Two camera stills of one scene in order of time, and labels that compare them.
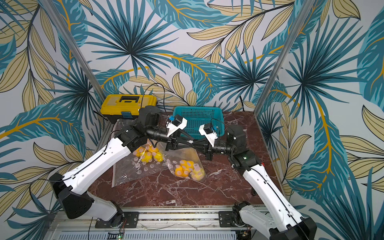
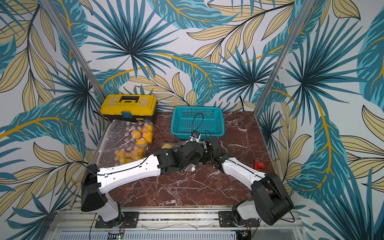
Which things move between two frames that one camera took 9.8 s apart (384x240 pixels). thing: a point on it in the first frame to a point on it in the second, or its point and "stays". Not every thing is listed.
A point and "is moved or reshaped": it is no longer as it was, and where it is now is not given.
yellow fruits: [186, 168] to [124, 157]
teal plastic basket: [197, 116] stays
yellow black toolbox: [120, 106] stays
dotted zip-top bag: [185, 163] is moved or reshaped
